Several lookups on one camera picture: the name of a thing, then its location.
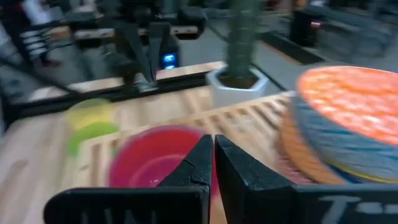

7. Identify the white hexagonal plant pot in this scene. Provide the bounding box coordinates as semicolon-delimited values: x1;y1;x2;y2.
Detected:
205;66;270;108

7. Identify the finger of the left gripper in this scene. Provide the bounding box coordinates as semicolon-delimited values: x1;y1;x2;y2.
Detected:
117;23;155;83
149;23;170;82

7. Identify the red plastic bowl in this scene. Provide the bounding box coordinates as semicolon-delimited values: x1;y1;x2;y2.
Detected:
113;128;217;189

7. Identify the orange patterned ceramic bowl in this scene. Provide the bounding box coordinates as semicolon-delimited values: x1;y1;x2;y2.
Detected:
291;65;398;182

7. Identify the green plastic bowl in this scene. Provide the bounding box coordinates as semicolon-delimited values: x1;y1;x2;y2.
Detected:
67;121;121;157

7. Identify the slatted wooden shelf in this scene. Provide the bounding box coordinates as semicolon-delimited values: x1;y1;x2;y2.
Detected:
74;90;346;224

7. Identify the black box with blue light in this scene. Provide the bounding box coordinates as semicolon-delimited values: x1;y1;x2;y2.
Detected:
160;33;180;71

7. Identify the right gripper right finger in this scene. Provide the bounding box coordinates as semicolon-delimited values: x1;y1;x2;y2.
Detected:
215;134;398;224

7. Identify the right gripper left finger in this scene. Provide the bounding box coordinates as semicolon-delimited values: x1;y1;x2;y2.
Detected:
43;134;215;224

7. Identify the black box with red light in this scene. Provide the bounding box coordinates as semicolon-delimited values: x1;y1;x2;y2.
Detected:
289;8;331;48

